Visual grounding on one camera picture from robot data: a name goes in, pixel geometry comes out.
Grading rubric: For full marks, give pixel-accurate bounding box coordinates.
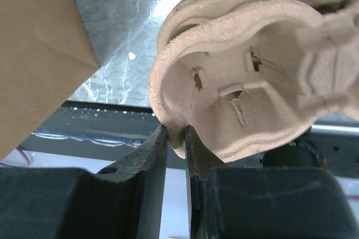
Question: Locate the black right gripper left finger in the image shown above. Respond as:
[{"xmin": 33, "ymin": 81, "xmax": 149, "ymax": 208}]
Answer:
[{"xmin": 1, "ymin": 125, "xmax": 168, "ymax": 238}]

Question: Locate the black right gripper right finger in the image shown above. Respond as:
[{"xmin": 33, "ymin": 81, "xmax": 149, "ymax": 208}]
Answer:
[{"xmin": 184, "ymin": 126, "xmax": 358, "ymax": 238}]

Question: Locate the single brown pulp carrier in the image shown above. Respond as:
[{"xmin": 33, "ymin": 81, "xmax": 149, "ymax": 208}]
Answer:
[{"xmin": 149, "ymin": 0, "xmax": 358, "ymax": 162}]

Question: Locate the brown paper bag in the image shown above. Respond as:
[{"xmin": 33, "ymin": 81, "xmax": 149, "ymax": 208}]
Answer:
[{"xmin": 1, "ymin": 0, "xmax": 98, "ymax": 158}]

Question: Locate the brown pulp cup carrier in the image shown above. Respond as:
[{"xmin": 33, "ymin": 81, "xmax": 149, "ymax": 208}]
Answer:
[{"xmin": 157, "ymin": 0, "xmax": 359, "ymax": 52}]

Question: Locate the black base frame rail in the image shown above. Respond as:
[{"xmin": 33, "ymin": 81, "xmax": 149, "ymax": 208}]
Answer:
[{"xmin": 21, "ymin": 102, "xmax": 358, "ymax": 178}]

